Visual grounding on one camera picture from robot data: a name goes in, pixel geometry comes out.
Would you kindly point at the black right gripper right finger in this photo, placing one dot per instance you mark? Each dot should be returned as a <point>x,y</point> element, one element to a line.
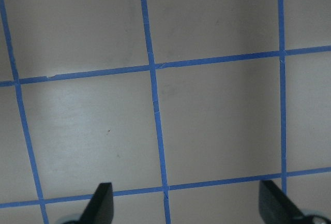
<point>275,207</point>

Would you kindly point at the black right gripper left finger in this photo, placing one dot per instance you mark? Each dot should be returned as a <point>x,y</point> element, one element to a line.
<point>100,209</point>

